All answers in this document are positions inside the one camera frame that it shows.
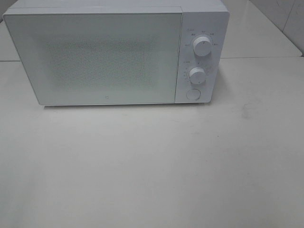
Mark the round white door button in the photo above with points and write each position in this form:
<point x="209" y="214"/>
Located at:
<point x="193" y="94"/>

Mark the white timer knob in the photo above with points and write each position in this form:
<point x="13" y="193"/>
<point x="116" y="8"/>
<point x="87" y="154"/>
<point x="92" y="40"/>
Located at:
<point x="197" y="76"/>

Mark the white microwave door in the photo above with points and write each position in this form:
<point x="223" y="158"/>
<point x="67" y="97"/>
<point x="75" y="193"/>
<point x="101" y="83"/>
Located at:
<point x="99" y="59"/>

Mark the upper white power knob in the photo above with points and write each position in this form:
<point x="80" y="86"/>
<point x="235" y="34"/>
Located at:
<point x="202" y="45"/>

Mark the white microwave oven body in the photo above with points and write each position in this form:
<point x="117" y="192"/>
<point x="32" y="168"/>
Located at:
<point x="194" y="23"/>

